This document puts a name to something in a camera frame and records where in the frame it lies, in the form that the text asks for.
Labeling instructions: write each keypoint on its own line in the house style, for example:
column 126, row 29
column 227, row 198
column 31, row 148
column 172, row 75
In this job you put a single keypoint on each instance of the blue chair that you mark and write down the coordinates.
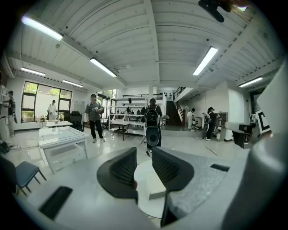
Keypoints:
column 25, row 171

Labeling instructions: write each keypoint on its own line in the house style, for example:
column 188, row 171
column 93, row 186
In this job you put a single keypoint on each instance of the round white table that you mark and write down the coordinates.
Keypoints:
column 144, row 175

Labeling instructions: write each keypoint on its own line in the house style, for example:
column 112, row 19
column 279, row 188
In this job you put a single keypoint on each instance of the white glass-top table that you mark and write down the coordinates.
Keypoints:
column 60, row 137

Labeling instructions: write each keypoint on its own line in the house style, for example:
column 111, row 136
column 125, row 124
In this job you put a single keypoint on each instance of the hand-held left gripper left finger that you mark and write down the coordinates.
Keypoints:
column 119, row 173

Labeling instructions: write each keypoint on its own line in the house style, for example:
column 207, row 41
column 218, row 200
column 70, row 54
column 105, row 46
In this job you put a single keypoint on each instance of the white box with drawer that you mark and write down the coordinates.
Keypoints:
column 155, row 186

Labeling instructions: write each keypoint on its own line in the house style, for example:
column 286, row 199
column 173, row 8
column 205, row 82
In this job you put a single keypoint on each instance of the black head-worn camera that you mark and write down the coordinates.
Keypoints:
column 212, row 10

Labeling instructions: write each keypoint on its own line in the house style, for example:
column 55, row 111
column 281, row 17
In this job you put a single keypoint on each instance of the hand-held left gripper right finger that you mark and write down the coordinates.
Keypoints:
column 171, row 173

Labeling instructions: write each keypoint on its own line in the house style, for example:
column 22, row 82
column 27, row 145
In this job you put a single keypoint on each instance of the black staircase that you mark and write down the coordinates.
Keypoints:
column 173, row 112

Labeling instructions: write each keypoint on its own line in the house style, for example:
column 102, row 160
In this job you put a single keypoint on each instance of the dark folding table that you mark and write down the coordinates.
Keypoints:
column 120, row 124

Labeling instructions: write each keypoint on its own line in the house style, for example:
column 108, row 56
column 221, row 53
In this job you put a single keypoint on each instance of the white cubby cabinet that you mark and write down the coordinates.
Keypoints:
column 221, row 125

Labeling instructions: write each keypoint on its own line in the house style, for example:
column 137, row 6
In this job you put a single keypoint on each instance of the long ceiling light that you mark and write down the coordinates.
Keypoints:
column 72, row 83
column 103, row 67
column 205, row 60
column 250, row 82
column 33, row 71
column 41, row 28

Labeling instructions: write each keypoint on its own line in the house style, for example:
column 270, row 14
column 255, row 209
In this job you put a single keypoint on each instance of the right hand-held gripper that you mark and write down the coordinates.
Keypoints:
column 261, row 179

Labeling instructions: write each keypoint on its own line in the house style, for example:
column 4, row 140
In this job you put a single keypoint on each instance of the white metal shelf rack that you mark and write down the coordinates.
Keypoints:
column 132, row 116

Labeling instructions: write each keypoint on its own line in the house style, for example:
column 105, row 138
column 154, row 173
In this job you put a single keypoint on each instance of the black office chair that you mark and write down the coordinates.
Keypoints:
column 77, row 120

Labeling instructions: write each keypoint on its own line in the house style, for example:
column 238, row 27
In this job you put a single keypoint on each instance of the long white desk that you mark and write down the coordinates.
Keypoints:
column 59, row 123

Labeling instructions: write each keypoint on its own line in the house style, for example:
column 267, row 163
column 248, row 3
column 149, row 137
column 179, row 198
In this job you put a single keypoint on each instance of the black-framed window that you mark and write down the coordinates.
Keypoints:
column 45, row 101

